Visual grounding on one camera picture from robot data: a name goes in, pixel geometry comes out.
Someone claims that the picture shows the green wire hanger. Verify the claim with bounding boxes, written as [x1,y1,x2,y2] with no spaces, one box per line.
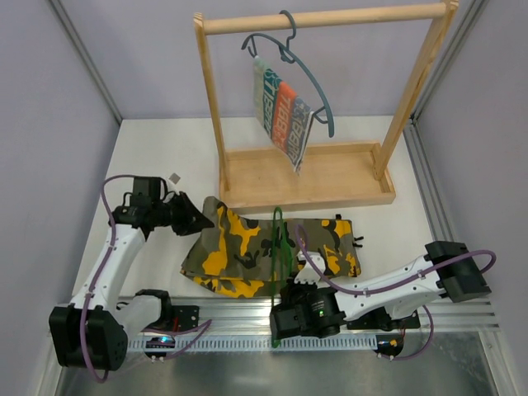
[270,205,299,350]

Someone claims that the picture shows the camouflage yellow green trousers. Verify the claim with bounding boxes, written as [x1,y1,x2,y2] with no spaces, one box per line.
[181,196,361,299]

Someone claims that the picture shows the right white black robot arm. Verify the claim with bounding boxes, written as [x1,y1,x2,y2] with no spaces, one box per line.
[270,241,491,340]

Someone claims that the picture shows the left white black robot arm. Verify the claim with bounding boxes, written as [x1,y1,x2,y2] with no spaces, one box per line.
[49,176,214,375]

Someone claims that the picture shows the patterned folded garment on hanger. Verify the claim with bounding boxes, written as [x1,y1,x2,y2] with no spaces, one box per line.
[252,56,314,173]

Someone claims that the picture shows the blue plastic hanger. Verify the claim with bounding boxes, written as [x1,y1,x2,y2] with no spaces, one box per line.
[241,10,335,138]

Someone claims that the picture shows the wooden clothes rack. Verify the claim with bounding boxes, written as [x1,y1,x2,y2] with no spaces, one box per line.
[193,1,459,214]

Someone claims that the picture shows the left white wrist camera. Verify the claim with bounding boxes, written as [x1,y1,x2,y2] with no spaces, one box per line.
[163,173,181,194]

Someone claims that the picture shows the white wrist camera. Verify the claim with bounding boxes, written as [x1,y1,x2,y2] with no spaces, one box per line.
[294,251,325,285]
[163,173,181,194]

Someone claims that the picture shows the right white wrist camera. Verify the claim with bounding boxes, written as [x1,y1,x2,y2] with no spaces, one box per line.
[294,251,325,285]

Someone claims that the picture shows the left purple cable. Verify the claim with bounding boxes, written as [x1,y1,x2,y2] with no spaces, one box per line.
[80,174,212,384]

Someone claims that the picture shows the slotted grey cable duct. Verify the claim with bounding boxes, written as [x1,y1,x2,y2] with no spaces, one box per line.
[128,333,377,353]

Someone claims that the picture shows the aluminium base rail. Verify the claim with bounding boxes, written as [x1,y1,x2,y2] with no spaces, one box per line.
[49,295,500,335]

